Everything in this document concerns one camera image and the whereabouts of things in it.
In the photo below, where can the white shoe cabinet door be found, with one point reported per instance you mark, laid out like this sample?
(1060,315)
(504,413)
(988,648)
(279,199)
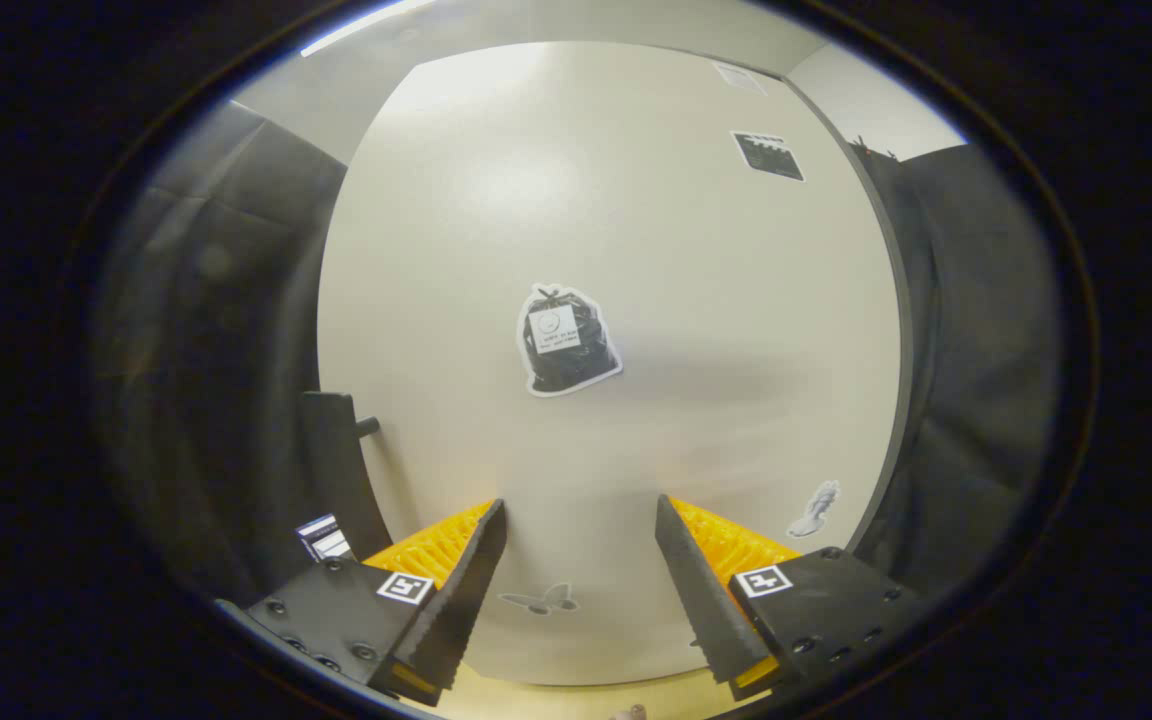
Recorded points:
(696,300)

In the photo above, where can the grey cover book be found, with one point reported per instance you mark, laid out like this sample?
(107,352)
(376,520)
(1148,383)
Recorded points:
(331,545)

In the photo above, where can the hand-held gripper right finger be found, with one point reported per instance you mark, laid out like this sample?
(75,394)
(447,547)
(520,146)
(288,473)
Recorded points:
(701,590)

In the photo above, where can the blue cover book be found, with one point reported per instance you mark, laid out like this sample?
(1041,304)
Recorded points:
(314,524)

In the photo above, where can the black backdrop cloth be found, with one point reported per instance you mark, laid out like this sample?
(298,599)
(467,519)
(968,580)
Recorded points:
(216,330)

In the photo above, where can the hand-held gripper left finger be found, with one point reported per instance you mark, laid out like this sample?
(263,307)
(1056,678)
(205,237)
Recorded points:
(461,600)

